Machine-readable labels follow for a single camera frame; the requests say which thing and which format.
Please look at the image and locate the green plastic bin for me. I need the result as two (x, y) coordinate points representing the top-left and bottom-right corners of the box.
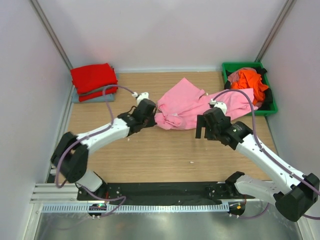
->
(222, 62), (278, 117)

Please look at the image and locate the red folded t shirt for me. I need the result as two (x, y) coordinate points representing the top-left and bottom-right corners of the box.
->
(70, 63), (118, 95)
(72, 84), (118, 103)

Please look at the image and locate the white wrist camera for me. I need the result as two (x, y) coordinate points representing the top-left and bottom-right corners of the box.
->
(209, 98), (228, 115)
(132, 92), (149, 105)

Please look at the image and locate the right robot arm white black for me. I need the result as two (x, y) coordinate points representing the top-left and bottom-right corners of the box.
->
(195, 107), (320, 222)

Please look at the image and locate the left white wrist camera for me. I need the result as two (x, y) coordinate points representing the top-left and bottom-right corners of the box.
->
(132, 92), (149, 105)

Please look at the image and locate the pink t shirt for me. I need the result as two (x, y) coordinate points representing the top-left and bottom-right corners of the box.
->
(154, 78), (251, 130)

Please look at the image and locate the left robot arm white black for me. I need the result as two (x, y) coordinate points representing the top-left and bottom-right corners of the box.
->
(51, 98), (156, 200)

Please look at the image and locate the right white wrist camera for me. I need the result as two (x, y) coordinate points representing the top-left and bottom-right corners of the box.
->
(209, 98), (228, 115)

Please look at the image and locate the orange t shirt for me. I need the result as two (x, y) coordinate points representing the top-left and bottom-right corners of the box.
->
(230, 70), (269, 106)

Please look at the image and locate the white slotted cable duct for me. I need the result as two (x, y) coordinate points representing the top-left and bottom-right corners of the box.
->
(41, 202), (229, 214)

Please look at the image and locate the grey folded t shirt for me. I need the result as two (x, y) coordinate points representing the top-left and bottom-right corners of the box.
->
(71, 72), (118, 103)

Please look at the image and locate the red folded t shirt top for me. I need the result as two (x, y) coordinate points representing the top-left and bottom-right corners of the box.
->
(70, 63), (118, 95)

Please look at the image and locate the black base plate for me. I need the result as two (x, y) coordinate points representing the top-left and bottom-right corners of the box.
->
(93, 181), (253, 206)

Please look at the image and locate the red folded t shirt lower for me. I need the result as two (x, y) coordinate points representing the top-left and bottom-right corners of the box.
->
(72, 84), (118, 103)

